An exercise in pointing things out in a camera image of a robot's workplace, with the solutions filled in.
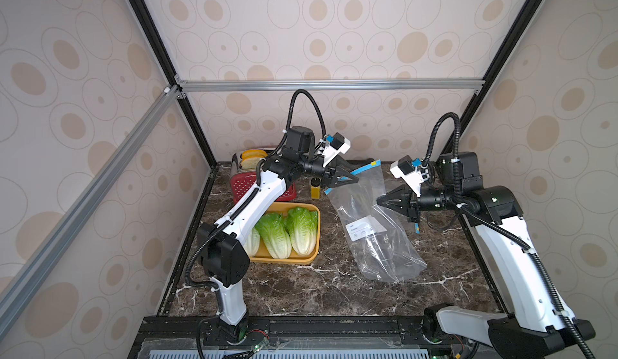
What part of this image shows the clear zipper bag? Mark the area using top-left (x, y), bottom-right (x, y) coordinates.
top-left (326, 160), bottom-right (426, 283)

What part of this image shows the chinese cabbage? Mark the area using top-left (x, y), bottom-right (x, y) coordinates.
top-left (243, 228), bottom-right (261, 258)
top-left (255, 213), bottom-right (292, 259)
top-left (284, 207), bottom-right (318, 257)

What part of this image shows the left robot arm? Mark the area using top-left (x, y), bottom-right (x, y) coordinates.
top-left (184, 90), bottom-right (358, 328)

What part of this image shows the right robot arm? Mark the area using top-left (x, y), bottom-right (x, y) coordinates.
top-left (377, 112), bottom-right (595, 358)

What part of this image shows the yellow spice bottle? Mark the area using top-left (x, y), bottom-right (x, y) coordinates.
top-left (310, 177), bottom-right (322, 200)

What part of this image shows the yellow bread slice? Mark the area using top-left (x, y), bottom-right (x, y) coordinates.
top-left (241, 149), bottom-right (267, 160)

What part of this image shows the white bread slice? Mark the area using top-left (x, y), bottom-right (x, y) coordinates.
top-left (240, 156), bottom-right (265, 172)

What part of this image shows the red silver toaster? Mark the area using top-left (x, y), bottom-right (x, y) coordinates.
top-left (229, 147), bottom-right (274, 203)

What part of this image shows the yellow tray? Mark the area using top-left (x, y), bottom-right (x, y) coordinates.
top-left (250, 202), bottom-right (321, 265)

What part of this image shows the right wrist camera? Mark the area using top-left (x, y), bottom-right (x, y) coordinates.
top-left (389, 156), bottom-right (430, 197)

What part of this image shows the black power cable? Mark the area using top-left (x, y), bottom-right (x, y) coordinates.
top-left (332, 155), bottom-right (376, 167)

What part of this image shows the horizontal aluminium rail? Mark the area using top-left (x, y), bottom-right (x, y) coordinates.
top-left (179, 78), bottom-right (484, 93)

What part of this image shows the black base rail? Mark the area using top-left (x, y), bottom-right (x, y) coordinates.
top-left (127, 314), bottom-right (547, 359)

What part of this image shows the left diagonal aluminium rail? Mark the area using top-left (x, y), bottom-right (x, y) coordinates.
top-left (0, 84), bottom-right (180, 338)

